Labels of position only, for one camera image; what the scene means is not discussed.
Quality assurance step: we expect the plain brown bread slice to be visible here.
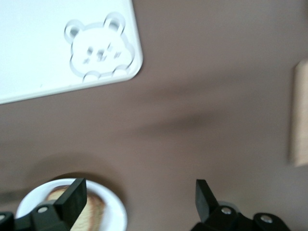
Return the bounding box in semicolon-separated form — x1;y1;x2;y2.
45;185;105;231

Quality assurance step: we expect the white round plate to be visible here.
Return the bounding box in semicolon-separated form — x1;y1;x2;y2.
15;178;128;231

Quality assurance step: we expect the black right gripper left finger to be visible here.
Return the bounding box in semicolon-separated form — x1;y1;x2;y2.
53;178;88;228

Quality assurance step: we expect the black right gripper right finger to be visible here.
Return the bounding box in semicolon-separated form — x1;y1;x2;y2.
195;179;218;223

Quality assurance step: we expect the wooden cutting board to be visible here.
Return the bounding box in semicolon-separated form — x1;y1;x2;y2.
289;60;308;167

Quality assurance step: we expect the cream bear print tray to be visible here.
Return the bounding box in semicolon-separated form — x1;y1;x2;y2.
0;0;144;105

